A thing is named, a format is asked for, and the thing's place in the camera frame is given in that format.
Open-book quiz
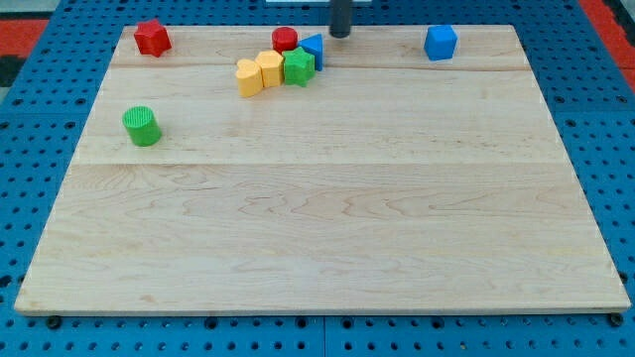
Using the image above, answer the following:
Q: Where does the yellow heart block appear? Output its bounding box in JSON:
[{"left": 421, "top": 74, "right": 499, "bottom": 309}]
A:
[{"left": 235, "top": 59, "right": 263, "bottom": 97}]

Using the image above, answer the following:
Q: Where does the green cylinder block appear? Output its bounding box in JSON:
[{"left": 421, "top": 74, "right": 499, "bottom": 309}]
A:
[{"left": 122, "top": 106, "right": 162, "bottom": 147}]

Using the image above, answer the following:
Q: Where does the red cylinder block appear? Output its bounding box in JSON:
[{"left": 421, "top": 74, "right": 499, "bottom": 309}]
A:
[{"left": 271, "top": 27, "right": 299, "bottom": 54}]

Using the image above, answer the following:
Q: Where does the blue triangle block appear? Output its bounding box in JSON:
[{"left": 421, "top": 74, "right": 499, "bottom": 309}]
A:
[{"left": 298, "top": 34, "right": 324, "bottom": 71}]

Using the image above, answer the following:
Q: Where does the light wooden board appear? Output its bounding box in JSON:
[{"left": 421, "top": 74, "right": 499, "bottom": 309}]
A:
[{"left": 15, "top": 25, "right": 631, "bottom": 316}]

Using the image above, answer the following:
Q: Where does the dark cylindrical robot arm tool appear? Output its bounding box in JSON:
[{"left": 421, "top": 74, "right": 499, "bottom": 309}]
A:
[{"left": 329, "top": 0, "right": 352, "bottom": 39}]

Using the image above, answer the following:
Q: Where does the green star block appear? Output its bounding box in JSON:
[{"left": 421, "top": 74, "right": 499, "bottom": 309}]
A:
[{"left": 282, "top": 47, "right": 316, "bottom": 87}]

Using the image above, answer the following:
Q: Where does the yellow pentagon block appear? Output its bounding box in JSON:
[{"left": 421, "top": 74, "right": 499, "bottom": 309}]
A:
[{"left": 255, "top": 50, "right": 284, "bottom": 87}]

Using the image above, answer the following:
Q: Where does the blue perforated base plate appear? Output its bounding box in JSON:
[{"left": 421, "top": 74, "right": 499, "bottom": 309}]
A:
[{"left": 1, "top": 0, "right": 634, "bottom": 356}]

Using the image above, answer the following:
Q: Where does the red star block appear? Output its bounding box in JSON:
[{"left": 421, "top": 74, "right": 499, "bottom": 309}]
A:
[{"left": 133, "top": 19, "right": 172, "bottom": 58}]

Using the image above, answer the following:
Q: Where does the blue cube block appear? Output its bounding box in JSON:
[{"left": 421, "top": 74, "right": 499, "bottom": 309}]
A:
[{"left": 424, "top": 25, "right": 457, "bottom": 60}]

